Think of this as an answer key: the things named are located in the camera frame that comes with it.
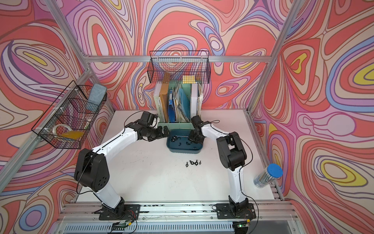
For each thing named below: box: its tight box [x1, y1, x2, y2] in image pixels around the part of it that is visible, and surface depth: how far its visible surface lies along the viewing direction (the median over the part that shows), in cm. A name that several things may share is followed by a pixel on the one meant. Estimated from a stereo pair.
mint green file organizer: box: [153, 81, 199, 130], surface depth 98 cm
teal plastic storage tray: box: [166, 128, 204, 154], surface depth 101 cm
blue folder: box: [168, 99, 177, 123], surface depth 100 cm
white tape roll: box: [52, 123, 74, 136], surface depth 68 cm
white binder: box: [190, 82, 199, 120], surface depth 98 cm
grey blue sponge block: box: [88, 82, 108, 106], surface depth 83 cm
